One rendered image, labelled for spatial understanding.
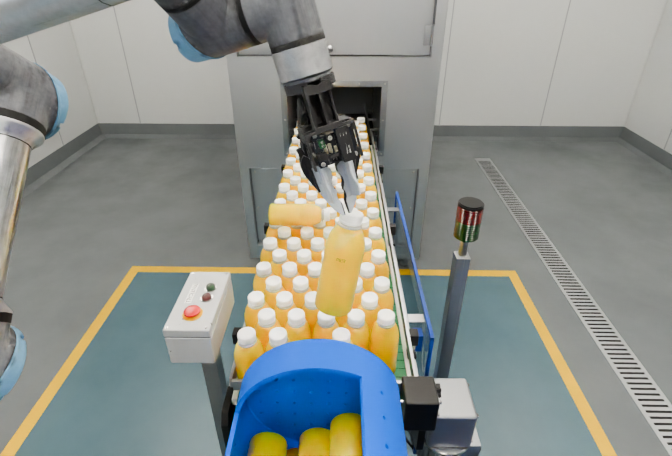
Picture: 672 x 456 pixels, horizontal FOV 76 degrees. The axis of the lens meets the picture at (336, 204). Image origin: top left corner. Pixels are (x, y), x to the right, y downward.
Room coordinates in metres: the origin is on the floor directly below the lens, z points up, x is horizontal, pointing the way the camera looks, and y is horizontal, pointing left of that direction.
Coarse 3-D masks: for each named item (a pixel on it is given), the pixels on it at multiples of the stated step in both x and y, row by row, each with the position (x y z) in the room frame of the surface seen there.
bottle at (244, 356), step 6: (258, 342) 0.67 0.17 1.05; (240, 348) 0.66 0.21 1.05; (246, 348) 0.65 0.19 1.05; (252, 348) 0.66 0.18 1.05; (258, 348) 0.66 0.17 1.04; (234, 354) 0.66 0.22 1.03; (240, 354) 0.65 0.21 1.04; (246, 354) 0.65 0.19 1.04; (252, 354) 0.65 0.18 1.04; (258, 354) 0.66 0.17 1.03; (240, 360) 0.64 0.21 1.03; (246, 360) 0.64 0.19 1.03; (252, 360) 0.64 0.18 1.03; (240, 366) 0.64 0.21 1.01; (246, 366) 0.64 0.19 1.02; (240, 372) 0.65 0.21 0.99; (240, 378) 0.65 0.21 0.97
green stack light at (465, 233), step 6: (456, 222) 0.93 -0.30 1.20; (456, 228) 0.92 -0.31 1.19; (462, 228) 0.91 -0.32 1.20; (468, 228) 0.90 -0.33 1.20; (474, 228) 0.90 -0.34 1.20; (456, 234) 0.92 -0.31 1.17; (462, 234) 0.91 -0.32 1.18; (468, 234) 0.90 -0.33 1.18; (474, 234) 0.90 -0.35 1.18; (462, 240) 0.90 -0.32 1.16; (468, 240) 0.90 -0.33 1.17; (474, 240) 0.90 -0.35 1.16
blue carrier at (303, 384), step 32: (288, 352) 0.49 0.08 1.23; (320, 352) 0.48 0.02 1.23; (352, 352) 0.49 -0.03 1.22; (256, 384) 0.45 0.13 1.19; (288, 384) 0.51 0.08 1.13; (320, 384) 0.51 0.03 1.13; (352, 384) 0.51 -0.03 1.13; (384, 384) 0.46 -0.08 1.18; (256, 416) 0.51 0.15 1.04; (288, 416) 0.51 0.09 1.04; (320, 416) 0.51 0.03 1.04; (384, 416) 0.40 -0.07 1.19; (288, 448) 0.49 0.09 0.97; (384, 448) 0.35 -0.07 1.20
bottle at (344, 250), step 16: (336, 240) 0.58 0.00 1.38; (352, 240) 0.58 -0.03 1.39; (336, 256) 0.57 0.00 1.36; (352, 256) 0.57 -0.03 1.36; (320, 272) 0.59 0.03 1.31; (336, 272) 0.56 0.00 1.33; (352, 272) 0.56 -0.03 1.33; (320, 288) 0.57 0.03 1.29; (336, 288) 0.55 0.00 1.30; (352, 288) 0.56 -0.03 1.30; (320, 304) 0.56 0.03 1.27; (336, 304) 0.55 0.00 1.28; (352, 304) 0.57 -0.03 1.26
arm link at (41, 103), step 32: (0, 64) 0.65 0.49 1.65; (32, 64) 0.71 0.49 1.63; (0, 96) 0.63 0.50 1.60; (32, 96) 0.67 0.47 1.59; (64, 96) 0.72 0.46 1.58; (0, 128) 0.61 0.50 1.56; (32, 128) 0.64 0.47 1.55; (0, 160) 0.58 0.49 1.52; (0, 192) 0.55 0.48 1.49; (0, 224) 0.52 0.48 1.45; (0, 256) 0.50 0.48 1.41; (0, 288) 0.47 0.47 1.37; (0, 320) 0.43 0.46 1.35; (0, 352) 0.41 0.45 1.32; (0, 384) 0.38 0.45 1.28
